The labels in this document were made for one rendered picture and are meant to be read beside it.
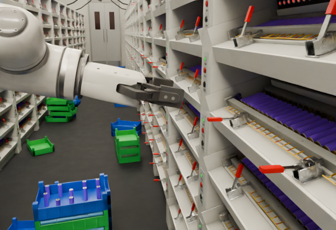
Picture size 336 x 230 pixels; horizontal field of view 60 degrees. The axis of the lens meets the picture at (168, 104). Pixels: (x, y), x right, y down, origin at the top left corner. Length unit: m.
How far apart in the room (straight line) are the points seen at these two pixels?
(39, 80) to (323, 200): 0.44
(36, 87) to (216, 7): 0.54
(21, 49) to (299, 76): 0.39
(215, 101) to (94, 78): 0.48
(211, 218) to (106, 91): 0.68
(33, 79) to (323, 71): 0.40
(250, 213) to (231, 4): 0.54
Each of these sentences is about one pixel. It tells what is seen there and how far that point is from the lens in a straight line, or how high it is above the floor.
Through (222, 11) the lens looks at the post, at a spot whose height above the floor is 1.22.
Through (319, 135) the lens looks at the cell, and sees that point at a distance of 0.59.
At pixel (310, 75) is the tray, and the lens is 0.46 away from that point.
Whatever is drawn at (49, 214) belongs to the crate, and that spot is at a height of 0.42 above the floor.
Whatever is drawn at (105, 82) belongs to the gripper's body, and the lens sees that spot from 0.45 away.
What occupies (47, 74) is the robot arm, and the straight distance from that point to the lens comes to 0.47.
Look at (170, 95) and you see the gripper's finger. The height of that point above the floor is 1.06.
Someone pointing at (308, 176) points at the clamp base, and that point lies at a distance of 0.50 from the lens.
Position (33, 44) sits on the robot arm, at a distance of 0.42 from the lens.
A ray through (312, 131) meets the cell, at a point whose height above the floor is 0.98.
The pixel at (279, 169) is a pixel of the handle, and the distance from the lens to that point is 0.48.
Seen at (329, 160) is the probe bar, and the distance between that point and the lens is 0.51.
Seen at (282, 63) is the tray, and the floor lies 1.11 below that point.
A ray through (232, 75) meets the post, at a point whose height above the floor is 1.04.
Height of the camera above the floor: 1.16
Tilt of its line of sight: 14 degrees down
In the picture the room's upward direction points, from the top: straight up
